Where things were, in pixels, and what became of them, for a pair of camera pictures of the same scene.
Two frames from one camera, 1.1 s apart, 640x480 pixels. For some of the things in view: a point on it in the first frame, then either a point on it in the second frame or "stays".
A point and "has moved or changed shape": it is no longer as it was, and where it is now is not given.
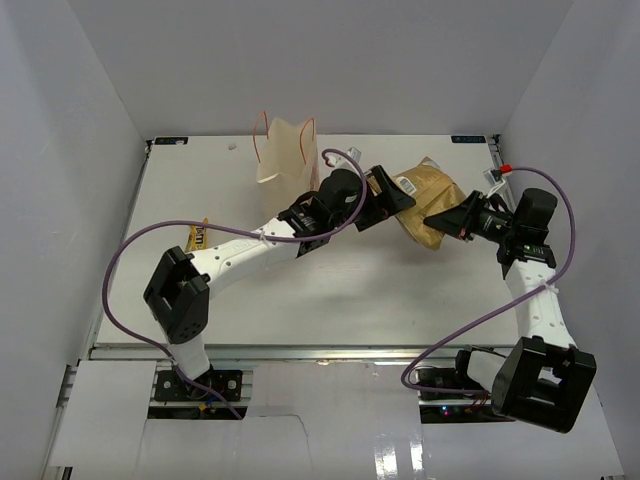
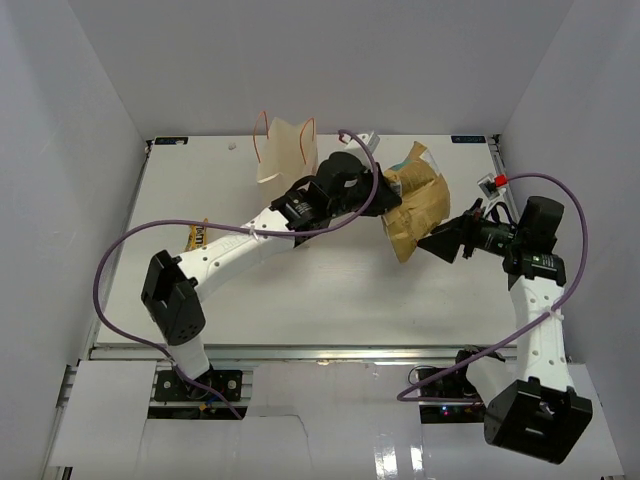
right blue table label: x=469 y=139 stays
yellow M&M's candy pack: x=197 y=237 stays
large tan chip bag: x=433 y=188 has moved or changed shape
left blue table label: x=171 y=141 stays
